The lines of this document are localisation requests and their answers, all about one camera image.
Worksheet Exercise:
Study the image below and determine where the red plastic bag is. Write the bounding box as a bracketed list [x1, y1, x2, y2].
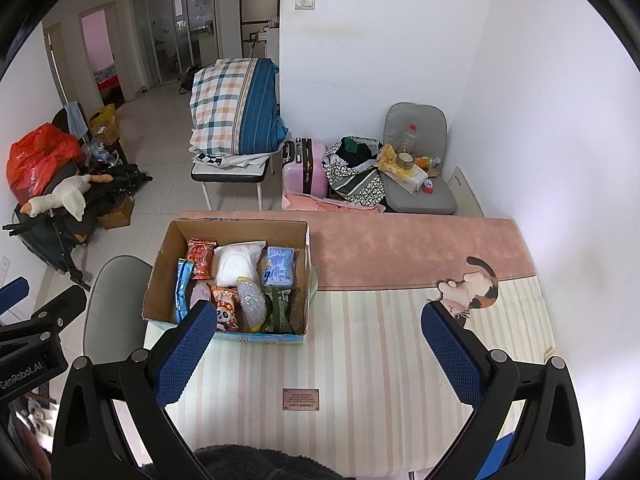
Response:
[6, 122, 83, 204]

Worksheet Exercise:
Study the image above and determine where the red snack packet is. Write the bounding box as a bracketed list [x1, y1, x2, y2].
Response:
[186, 237, 218, 281]

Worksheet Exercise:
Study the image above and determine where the dark fleece garment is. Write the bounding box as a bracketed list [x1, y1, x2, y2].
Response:
[137, 444, 351, 480]

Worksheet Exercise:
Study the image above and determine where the blue plastic chair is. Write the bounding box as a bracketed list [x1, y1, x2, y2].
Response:
[475, 432, 516, 480]

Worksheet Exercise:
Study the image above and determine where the pink suitcase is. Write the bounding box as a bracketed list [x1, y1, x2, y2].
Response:
[281, 137, 329, 198]

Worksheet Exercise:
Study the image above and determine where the white leaning panel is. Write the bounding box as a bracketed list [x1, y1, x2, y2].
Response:
[447, 166, 485, 218]

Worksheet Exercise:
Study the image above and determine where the yellow cardboard box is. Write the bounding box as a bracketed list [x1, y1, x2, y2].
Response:
[89, 104, 121, 145]

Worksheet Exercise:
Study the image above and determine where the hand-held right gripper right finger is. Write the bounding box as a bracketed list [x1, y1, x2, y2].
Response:
[421, 301, 586, 480]

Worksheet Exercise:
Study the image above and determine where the black padded bench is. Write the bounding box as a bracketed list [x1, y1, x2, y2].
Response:
[190, 152, 273, 211]

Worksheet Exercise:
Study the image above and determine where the long blue snack packet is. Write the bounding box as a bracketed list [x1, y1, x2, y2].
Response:
[175, 259, 196, 325]

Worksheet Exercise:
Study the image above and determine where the white goose plush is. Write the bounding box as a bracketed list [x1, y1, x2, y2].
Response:
[20, 173, 113, 221]

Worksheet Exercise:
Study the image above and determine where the white powder bag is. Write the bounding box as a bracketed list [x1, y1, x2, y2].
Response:
[215, 241, 267, 288]

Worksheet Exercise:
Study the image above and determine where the grey shell chair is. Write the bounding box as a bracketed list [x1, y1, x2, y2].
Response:
[82, 255, 153, 366]

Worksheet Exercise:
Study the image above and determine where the orange panda snack packet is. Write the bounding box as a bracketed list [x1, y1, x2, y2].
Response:
[211, 285, 240, 332]

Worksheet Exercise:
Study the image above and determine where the black white patterned bag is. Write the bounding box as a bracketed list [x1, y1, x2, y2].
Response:
[322, 135, 387, 209]

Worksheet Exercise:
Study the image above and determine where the grey cushioned chair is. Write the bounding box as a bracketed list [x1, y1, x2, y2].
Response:
[382, 102, 457, 216]

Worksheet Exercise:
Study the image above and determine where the yellow plastic bag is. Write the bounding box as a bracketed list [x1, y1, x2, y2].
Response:
[376, 144, 401, 173]

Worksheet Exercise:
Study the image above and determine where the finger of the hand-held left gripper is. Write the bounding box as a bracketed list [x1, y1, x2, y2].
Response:
[30, 285, 88, 333]
[0, 276, 29, 316]

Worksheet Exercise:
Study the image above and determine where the light blue cloth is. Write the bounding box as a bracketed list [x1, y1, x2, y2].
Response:
[64, 101, 88, 138]

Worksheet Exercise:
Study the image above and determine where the small brown cardboard box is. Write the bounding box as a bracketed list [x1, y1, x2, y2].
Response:
[97, 195, 136, 231]

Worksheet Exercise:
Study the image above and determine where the black folded stroller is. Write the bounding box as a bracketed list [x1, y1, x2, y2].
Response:
[2, 162, 153, 291]

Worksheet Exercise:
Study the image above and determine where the pink cloth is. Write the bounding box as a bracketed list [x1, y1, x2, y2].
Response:
[282, 194, 381, 216]

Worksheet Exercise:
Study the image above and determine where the green packet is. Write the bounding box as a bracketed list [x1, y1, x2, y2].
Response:
[262, 286, 296, 333]

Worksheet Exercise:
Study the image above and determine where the blue white tissue packet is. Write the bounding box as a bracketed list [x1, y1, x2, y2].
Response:
[261, 246, 297, 288]

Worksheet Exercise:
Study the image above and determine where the white tissue pack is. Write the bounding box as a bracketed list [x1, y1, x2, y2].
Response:
[387, 165, 428, 193]

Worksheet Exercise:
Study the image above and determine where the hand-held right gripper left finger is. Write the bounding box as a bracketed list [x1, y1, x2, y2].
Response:
[52, 300, 218, 480]

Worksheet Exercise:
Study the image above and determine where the clear bag of blue beads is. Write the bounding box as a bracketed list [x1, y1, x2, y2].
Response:
[236, 276, 266, 333]

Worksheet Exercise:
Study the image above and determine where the plaid blue bedding bundle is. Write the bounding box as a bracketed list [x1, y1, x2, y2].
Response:
[189, 57, 291, 156]

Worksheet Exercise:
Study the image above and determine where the person's left forearm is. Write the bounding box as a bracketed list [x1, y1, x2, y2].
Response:
[7, 412, 53, 480]

